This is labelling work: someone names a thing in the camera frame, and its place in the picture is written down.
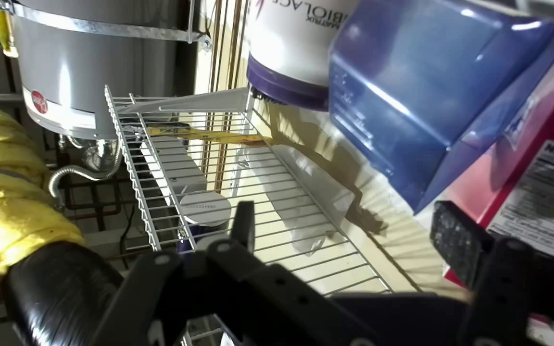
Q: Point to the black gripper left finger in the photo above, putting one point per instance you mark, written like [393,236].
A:
[226,301]

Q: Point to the white jar purple lid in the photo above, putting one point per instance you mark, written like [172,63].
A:
[289,51]

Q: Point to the red pink package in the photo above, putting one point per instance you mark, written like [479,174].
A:
[547,194]

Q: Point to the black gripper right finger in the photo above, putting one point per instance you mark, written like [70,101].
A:
[528,295]

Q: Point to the thin wooden stick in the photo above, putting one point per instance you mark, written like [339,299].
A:
[226,136]

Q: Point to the curved metal pipe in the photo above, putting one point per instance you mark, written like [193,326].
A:
[76,172]

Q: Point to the grey water heater tank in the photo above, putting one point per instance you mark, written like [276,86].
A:
[97,70]

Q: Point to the dark blue translucent scoop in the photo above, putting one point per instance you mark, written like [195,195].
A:
[431,97]

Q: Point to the small metal can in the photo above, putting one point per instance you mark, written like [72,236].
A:
[204,209]

